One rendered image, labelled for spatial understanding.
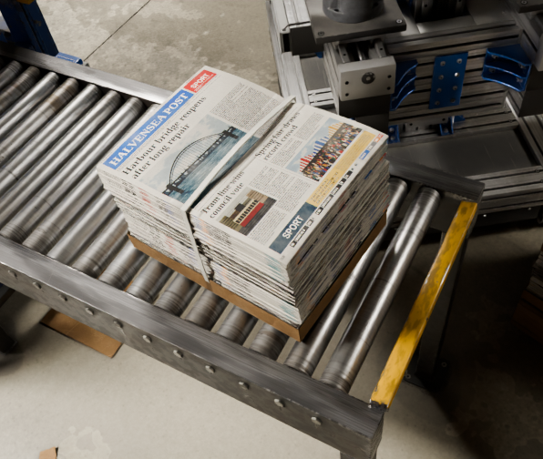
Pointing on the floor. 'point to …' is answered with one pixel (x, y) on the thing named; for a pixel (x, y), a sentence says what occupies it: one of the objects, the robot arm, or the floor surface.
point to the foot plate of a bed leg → (428, 379)
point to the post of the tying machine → (28, 25)
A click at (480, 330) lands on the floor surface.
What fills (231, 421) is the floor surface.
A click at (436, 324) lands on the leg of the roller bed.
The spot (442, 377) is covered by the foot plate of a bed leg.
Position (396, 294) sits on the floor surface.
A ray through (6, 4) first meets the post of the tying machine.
